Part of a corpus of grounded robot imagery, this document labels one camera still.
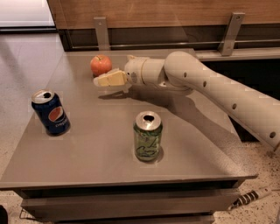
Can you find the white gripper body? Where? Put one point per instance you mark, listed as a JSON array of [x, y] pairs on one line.
[[132, 72]]

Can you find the red apple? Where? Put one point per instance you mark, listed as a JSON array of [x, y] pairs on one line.
[[100, 64]]

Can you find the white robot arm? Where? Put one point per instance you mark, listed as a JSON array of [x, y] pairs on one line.
[[256, 112]]

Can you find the green soda can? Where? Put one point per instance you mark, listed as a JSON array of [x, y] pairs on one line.
[[147, 135]]

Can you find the blue Pepsi can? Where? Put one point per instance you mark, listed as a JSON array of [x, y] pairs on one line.
[[49, 109]]

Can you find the grey table with drawers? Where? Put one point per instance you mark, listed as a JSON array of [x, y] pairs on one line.
[[91, 175]]

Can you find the left metal bracket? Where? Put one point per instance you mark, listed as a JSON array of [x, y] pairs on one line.
[[102, 33]]

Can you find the metal bracket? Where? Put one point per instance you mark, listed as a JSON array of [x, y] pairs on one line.
[[227, 44], [102, 33]]

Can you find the wooden wall panel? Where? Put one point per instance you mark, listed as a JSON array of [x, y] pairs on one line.
[[80, 14]]

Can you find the right metal bracket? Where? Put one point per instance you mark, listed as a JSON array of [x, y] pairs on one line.
[[227, 44]]

